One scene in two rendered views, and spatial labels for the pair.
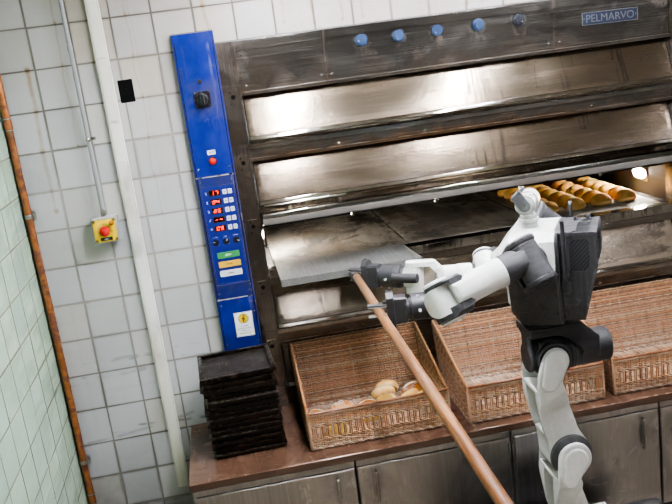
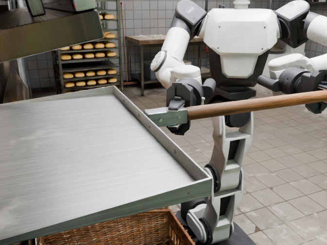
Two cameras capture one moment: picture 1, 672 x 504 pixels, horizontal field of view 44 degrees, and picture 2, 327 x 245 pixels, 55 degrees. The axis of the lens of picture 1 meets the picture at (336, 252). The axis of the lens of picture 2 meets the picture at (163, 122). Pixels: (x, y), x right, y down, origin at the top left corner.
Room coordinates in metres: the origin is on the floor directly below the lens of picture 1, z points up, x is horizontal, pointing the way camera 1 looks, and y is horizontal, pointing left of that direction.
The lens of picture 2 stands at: (3.17, 0.55, 1.42)
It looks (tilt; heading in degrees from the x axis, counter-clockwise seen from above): 21 degrees down; 254
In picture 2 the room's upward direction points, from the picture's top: straight up
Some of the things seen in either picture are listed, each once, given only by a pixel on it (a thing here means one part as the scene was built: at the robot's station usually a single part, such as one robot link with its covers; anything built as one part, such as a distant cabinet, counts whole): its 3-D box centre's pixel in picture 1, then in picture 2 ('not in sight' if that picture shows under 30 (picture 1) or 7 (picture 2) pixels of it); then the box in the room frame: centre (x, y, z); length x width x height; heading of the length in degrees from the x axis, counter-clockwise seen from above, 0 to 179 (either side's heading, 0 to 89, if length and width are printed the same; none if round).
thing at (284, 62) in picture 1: (458, 39); not in sight; (3.43, -0.60, 1.99); 1.80 x 0.08 x 0.21; 97
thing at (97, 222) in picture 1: (106, 228); not in sight; (3.18, 0.88, 1.46); 0.10 x 0.07 x 0.10; 97
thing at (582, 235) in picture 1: (552, 266); (236, 42); (2.51, -0.67, 1.27); 0.34 x 0.30 x 0.36; 158
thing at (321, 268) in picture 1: (345, 260); (56, 132); (3.22, -0.03, 1.19); 0.55 x 0.36 x 0.03; 96
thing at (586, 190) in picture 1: (563, 192); not in sight; (3.92, -1.13, 1.21); 0.61 x 0.48 x 0.06; 7
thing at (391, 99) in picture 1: (464, 88); not in sight; (3.41, -0.61, 1.80); 1.79 x 0.11 x 0.19; 97
